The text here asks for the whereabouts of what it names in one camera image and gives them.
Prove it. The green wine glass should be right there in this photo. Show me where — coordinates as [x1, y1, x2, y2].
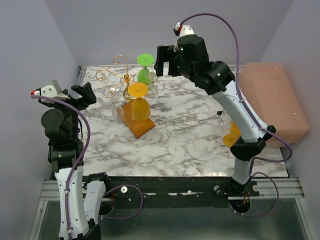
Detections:
[136, 53, 158, 91]

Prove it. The black mounting rail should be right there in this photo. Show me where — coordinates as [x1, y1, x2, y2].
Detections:
[79, 174, 261, 210]

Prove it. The gold wire glass rack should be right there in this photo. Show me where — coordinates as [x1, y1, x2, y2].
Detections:
[95, 55, 143, 101]

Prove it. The wooden rack base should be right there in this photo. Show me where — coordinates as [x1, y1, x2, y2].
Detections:
[118, 101, 156, 139]

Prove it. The aluminium frame rail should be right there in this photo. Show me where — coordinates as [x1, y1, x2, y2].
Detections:
[39, 180, 60, 202]

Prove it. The orange hanging wine glass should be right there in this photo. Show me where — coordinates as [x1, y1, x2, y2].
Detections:
[128, 82, 151, 122]

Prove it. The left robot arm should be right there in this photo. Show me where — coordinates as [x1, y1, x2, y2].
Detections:
[35, 80, 111, 240]

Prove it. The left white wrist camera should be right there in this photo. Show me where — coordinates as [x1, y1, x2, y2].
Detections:
[30, 79, 70, 101]

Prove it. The pink plastic storage box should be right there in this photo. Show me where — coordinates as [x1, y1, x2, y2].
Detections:
[239, 62, 310, 144]

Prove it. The clear wine glass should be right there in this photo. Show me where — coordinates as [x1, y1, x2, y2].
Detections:
[102, 85, 125, 123]
[146, 71, 159, 105]

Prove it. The orange wine glass on table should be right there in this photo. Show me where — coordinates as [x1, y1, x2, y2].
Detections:
[223, 122, 241, 148]

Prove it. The clear glass on table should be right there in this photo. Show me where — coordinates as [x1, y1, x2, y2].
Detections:
[217, 109, 232, 135]

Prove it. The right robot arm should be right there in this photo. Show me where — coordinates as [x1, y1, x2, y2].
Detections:
[154, 34, 276, 196]

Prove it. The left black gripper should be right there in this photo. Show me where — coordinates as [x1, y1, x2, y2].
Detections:
[41, 81, 96, 138]

